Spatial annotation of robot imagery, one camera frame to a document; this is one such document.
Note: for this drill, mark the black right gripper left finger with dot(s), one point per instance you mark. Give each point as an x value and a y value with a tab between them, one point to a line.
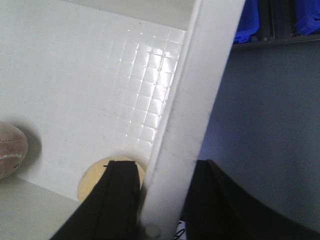
110	211

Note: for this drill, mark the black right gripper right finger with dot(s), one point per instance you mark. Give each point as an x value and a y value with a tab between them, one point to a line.
217	208

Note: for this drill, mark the yellow plush toy green stripe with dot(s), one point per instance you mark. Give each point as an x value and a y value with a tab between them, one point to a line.
93	174

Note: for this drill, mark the pink plush toy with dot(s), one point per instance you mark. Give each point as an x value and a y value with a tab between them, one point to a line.
13	148

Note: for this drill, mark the white plastic Totelife crate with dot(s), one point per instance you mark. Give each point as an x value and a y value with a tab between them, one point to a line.
84	84

